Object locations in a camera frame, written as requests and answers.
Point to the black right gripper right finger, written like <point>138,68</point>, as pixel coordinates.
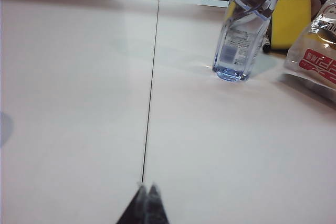
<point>156,211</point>

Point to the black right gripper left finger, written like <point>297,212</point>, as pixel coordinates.
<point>134,211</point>

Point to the clear water bottle purple label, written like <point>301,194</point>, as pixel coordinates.
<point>236,51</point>

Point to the black capped marker pen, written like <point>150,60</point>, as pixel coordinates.
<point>266,47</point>

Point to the packaged bread red print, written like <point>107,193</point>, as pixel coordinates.
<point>315,58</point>

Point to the yellow sponge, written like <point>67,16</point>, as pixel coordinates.
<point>288,24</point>

